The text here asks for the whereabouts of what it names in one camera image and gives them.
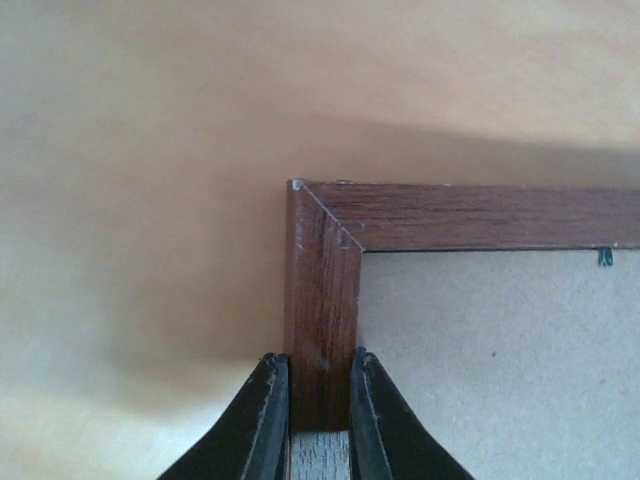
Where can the left gripper fixed left finger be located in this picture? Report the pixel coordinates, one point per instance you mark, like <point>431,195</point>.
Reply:
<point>249,439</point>

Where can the left gripper moving right finger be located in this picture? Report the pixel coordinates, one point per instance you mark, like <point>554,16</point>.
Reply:
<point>386,439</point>

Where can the brown wooden picture frame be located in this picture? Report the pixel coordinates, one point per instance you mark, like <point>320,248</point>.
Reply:
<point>507,317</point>

